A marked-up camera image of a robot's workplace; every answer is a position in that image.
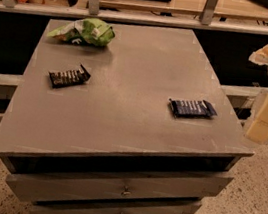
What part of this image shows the blue rxbar wrapper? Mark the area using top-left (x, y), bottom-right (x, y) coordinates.
top-left (169, 99), bottom-right (217, 118)

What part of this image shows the long grey shelf rail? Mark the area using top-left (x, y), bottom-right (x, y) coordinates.
top-left (0, 2), bottom-right (268, 35)

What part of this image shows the top grey drawer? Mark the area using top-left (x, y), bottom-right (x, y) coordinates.
top-left (6, 171), bottom-right (232, 202)

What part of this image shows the black rxbar chocolate wrapper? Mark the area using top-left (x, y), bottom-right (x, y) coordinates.
top-left (49, 64), bottom-right (90, 89)

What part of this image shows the right metal shelf bracket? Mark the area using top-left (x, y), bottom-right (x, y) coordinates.
top-left (199, 0), bottom-right (219, 26)

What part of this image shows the green chip bag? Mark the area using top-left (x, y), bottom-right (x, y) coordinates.
top-left (47, 18), bottom-right (115, 47)

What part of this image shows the top drawer metal knob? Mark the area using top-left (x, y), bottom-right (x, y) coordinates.
top-left (121, 186), bottom-right (131, 197)

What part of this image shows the grey drawer cabinet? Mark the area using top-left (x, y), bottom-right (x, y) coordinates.
top-left (0, 1), bottom-right (268, 214)

